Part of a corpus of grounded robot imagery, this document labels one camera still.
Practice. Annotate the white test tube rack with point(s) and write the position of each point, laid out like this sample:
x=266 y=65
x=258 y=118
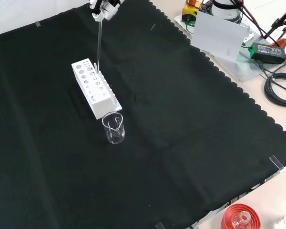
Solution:
x=97 y=95

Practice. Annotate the small clear glass flask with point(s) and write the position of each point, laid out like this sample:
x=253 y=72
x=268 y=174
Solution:
x=245 y=215

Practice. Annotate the clear cloth clip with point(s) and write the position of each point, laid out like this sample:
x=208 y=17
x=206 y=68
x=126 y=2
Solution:
x=159 y=225
x=37 y=24
x=276 y=162

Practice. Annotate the pale board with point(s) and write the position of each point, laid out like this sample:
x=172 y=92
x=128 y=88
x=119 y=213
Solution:
x=217 y=35

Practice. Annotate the black cloth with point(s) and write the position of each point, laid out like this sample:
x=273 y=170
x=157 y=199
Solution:
x=181 y=119

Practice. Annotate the black power adapter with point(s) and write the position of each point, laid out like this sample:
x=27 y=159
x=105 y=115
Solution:
x=267 y=53

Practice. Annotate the clear glass beaker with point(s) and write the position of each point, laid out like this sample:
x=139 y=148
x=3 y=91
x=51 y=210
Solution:
x=113 y=140

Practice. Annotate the grey base plate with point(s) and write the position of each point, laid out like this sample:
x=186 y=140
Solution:
x=248 y=69

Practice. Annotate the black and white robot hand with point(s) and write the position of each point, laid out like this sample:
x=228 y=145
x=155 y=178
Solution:
x=106 y=8

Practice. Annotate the clear glass rod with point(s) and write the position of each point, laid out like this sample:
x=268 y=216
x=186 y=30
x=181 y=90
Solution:
x=99 y=47

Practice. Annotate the yellow stop button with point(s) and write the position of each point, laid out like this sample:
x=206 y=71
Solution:
x=190 y=10

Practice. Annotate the black tripod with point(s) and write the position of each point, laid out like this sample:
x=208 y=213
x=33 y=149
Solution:
x=280 y=20

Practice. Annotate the orange plastic piece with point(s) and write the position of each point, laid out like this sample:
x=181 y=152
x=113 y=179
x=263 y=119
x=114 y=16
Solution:
x=282 y=43

